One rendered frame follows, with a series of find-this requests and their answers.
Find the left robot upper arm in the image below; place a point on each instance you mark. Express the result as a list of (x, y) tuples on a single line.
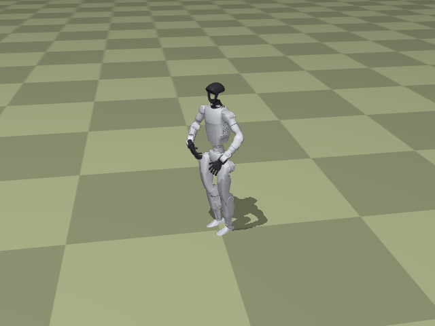
[(230, 119)]

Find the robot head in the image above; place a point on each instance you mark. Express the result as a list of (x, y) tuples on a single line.
[(214, 88)]

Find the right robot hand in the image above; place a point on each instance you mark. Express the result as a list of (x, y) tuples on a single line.
[(192, 149)]

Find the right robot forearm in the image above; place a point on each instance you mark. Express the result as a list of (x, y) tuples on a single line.
[(192, 133)]

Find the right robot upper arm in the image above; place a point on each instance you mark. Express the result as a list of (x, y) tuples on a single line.
[(199, 117)]

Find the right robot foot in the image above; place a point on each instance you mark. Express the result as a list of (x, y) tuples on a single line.
[(215, 222)]

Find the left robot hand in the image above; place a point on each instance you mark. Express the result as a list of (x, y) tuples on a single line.
[(216, 166)]

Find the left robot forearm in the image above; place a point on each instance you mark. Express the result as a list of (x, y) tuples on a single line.
[(231, 150)]

